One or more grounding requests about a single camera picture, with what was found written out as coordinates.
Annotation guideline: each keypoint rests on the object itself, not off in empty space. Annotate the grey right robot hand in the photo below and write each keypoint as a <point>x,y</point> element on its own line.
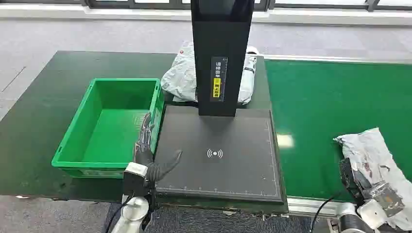
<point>351,181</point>

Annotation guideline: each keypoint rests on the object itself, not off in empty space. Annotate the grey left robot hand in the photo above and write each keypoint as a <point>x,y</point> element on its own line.
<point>145,154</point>

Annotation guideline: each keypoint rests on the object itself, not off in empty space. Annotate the crinkled silver plastic parcel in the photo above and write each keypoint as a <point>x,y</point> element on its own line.
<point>375,154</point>

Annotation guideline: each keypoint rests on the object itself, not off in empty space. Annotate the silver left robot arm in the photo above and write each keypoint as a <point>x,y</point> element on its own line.
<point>132,214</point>

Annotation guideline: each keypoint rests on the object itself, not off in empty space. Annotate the green plastic crate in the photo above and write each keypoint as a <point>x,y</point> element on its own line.
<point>109,135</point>

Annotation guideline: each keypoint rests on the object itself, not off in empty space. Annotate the green conveyor belt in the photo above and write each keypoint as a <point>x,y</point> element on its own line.
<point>322,106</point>

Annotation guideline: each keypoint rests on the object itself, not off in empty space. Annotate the grey plastic mailer parcel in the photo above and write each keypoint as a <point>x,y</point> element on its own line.
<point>180,80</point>

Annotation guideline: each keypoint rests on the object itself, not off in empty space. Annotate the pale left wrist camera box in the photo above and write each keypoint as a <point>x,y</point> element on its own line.
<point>135,178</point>

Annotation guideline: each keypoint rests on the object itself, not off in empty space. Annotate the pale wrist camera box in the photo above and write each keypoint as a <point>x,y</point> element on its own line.
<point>135,178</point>
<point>371,214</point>

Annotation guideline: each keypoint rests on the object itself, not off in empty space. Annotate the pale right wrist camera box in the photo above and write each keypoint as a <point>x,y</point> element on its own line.
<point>371,214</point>

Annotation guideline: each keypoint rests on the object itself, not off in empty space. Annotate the aluminium conveyor frame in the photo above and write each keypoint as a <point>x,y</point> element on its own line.
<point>309,205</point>

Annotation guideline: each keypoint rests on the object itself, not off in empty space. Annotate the black scanner base plate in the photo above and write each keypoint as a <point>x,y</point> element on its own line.
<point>219,167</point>

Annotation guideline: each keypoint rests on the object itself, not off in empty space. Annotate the black scanner post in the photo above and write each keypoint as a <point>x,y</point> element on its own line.
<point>222,38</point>

